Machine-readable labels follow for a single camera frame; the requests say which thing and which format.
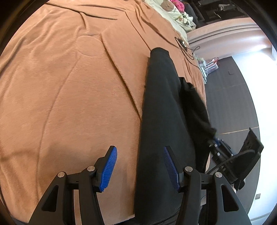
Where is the black t-shirt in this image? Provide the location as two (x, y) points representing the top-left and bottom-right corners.
(134, 48), (216, 224)

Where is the white bedside shelf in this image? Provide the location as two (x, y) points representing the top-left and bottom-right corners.
(196, 57), (219, 84)

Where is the pink curtain right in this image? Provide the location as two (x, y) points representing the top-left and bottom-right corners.
(187, 17), (272, 60)

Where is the small black device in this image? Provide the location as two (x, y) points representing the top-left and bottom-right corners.
(178, 39), (188, 51)

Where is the brown bed blanket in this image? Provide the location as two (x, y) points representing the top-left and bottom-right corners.
(1, 1), (206, 224)

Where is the bear print pillow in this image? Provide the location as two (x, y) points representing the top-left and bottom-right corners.
(155, 0), (196, 32)

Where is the dark grey cushion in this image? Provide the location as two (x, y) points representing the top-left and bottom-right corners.
(183, 2), (199, 28)

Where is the pink crumpled garment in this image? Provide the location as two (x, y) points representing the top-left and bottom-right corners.
(170, 0), (185, 13)

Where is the cream white duvet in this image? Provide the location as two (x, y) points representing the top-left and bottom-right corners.
(143, 1), (188, 42)

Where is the wall socket plate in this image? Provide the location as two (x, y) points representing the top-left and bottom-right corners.
(255, 194), (261, 200)

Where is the black cable on bed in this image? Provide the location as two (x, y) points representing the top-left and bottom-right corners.
(174, 37), (204, 70)

